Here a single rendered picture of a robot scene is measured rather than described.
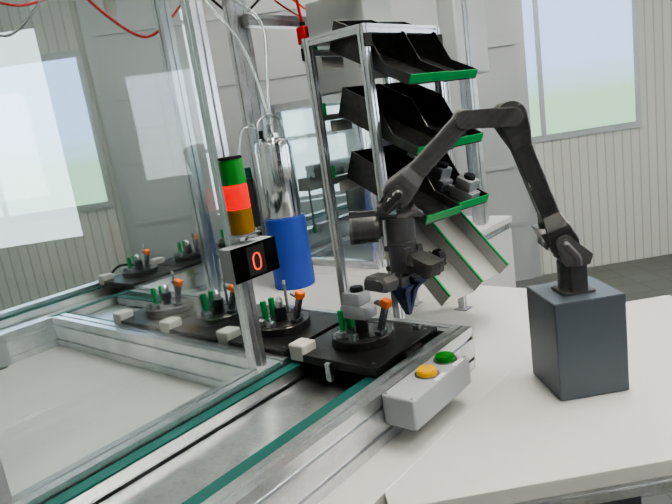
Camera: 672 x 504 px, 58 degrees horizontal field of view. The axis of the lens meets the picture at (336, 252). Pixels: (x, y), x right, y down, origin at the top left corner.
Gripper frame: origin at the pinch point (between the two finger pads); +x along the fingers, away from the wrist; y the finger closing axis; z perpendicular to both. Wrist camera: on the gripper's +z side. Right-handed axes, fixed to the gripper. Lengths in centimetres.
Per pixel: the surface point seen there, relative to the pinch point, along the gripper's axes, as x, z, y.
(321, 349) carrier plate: 11.7, -18.5, -9.1
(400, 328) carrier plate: 11.1, -10.8, 8.6
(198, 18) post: -59, -26, -23
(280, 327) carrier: 9.8, -34.8, -7.7
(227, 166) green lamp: -30.6, -21.8, -24.1
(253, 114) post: -45, -130, 61
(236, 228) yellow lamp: -18.2, -22.1, -23.9
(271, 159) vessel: -27, -97, 42
